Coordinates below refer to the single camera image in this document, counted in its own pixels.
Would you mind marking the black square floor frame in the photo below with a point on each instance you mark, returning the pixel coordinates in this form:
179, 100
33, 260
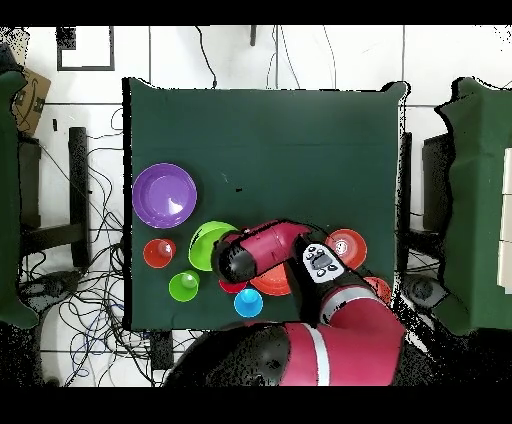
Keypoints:
86, 69

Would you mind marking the black metal leg frame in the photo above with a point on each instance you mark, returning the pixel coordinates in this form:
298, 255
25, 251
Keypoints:
78, 180

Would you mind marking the purple bowl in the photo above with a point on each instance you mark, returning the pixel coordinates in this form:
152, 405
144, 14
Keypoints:
160, 192

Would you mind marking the blue cup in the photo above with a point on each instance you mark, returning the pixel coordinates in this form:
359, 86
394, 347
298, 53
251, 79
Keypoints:
242, 306

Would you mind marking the black chair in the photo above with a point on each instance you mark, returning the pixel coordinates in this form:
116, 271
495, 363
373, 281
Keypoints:
436, 180

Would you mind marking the black power strip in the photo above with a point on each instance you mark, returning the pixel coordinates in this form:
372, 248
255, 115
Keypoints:
162, 352

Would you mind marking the grey chair base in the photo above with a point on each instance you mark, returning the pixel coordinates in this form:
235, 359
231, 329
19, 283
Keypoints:
424, 288

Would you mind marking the white boxes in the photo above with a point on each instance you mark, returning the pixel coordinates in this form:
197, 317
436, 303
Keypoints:
507, 216

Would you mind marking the cardboard box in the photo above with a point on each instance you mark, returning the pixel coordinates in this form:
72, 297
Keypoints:
32, 104

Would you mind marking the orange cup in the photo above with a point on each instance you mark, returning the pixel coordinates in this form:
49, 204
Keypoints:
154, 256

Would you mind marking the small orange bowl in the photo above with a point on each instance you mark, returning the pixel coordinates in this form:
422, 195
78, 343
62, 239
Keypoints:
382, 288
352, 248

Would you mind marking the black caster base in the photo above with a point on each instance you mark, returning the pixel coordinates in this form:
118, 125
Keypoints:
56, 284

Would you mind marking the wide orange bowl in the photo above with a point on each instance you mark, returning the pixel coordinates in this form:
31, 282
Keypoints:
272, 284

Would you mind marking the dark green tablecloth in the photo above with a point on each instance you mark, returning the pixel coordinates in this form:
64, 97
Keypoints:
280, 140

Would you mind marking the black post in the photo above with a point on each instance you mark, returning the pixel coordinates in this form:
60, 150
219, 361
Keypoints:
252, 36

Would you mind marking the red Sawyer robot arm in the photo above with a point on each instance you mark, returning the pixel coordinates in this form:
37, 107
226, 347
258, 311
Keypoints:
352, 352

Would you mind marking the red cup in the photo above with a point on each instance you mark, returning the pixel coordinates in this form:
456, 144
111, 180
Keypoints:
232, 287

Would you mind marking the green cup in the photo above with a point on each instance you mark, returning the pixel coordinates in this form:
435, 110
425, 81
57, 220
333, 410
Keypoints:
178, 290

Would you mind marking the green cloth side table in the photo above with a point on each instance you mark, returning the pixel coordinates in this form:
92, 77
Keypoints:
8, 200
476, 200

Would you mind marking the green bowl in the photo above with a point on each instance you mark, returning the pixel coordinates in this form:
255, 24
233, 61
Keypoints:
202, 248

